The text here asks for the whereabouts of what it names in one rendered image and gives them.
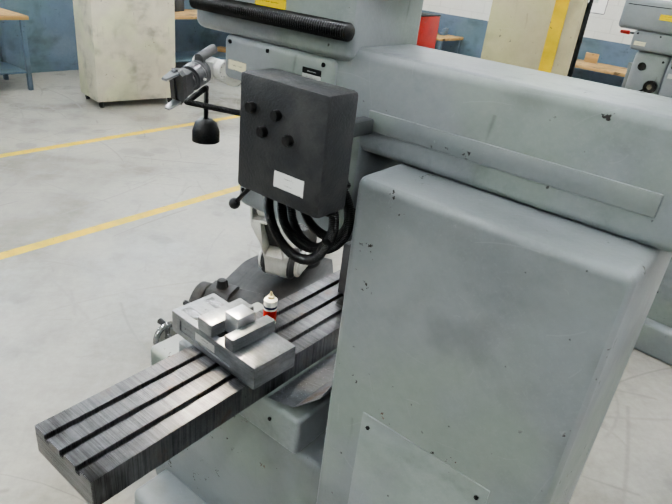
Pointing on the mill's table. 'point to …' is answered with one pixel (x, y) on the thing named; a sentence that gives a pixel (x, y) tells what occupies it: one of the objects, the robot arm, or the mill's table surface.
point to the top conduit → (344, 31)
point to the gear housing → (255, 50)
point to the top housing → (384, 34)
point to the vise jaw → (213, 324)
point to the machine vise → (237, 343)
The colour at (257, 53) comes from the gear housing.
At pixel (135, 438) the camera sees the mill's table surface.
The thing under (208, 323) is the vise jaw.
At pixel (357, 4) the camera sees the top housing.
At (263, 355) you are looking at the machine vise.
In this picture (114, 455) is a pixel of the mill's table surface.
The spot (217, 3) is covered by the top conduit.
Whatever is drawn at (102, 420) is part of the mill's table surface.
